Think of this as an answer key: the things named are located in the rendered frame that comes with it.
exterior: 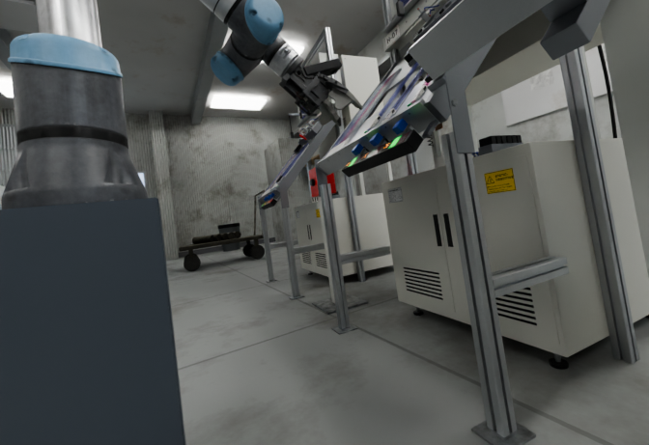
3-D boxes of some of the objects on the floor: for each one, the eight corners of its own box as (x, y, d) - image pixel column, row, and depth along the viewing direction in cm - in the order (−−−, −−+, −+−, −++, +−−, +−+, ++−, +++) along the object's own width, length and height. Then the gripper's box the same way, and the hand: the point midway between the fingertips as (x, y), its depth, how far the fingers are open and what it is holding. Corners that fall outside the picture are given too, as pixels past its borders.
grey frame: (505, 444, 59) (368, -402, 69) (338, 328, 131) (282, -78, 140) (641, 357, 81) (522, -277, 90) (434, 299, 153) (380, -51, 162)
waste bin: (239, 247, 762) (237, 223, 765) (244, 248, 718) (241, 222, 721) (219, 251, 737) (215, 226, 741) (222, 252, 693) (219, 225, 696)
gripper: (271, 95, 84) (325, 143, 88) (289, 61, 67) (354, 123, 72) (289, 75, 86) (341, 124, 91) (310, 38, 70) (372, 98, 75)
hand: (351, 115), depth 82 cm, fingers open, 12 cm apart
